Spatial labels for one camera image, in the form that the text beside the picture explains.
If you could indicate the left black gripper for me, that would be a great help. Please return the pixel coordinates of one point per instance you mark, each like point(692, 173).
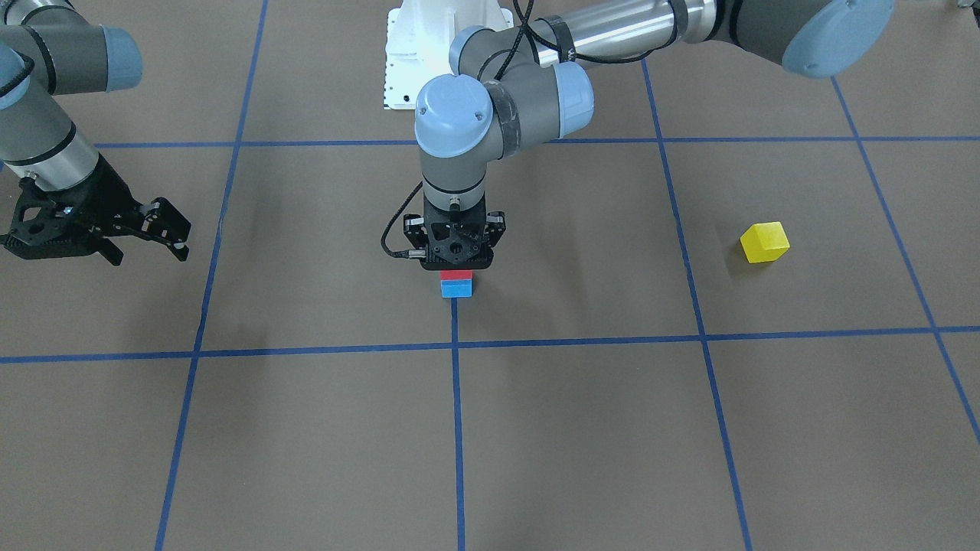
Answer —
point(414, 226)

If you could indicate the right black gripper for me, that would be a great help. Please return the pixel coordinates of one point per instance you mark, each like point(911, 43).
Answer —
point(109, 196)

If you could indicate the red cube block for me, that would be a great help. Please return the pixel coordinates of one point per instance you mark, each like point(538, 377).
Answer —
point(457, 274)

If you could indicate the blue cube block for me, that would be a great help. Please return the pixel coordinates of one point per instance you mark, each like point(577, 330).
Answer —
point(457, 288)

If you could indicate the yellow cube block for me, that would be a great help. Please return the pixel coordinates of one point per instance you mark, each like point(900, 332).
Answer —
point(764, 242)

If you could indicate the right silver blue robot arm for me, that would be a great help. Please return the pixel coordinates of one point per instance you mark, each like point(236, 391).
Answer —
point(48, 49)

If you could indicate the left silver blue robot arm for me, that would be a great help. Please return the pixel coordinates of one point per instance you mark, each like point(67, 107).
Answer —
point(511, 90)

